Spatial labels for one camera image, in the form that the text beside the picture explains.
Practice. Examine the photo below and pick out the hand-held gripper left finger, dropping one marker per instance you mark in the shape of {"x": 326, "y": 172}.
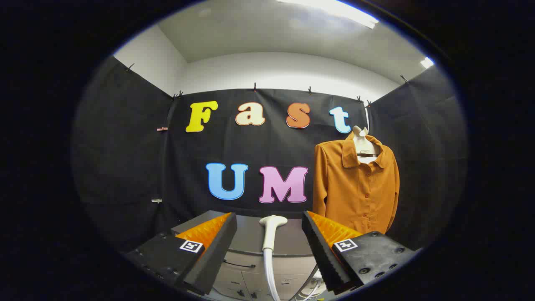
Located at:
{"x": 213, "y": 255}

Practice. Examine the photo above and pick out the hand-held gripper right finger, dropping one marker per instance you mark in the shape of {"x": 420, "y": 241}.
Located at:
{"x": 324, "y": 255}

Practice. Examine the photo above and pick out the white garment steamer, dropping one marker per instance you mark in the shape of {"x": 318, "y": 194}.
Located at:
{"x": 271, "y": 230}

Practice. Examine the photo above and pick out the orange button shirt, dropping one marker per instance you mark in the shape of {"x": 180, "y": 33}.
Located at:
{"x": 355, "y": 192}

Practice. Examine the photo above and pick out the white clothes hanger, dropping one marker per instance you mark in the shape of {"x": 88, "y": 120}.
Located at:
{"x": 360, "y": 142}

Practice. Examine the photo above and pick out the grey cabinet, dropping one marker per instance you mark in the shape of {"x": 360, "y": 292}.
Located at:
{"x": 250, "y": 238}

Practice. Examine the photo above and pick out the black backdrop cloth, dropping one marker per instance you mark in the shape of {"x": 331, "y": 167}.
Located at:
{"x": 125, "y": 167}

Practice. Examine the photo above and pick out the small ceiling light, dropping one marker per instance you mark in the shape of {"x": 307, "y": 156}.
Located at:
{"x": 427, "y": 62}

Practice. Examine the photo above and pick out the long ceiling light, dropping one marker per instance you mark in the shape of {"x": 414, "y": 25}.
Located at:
{"x": 334, "y": 9}

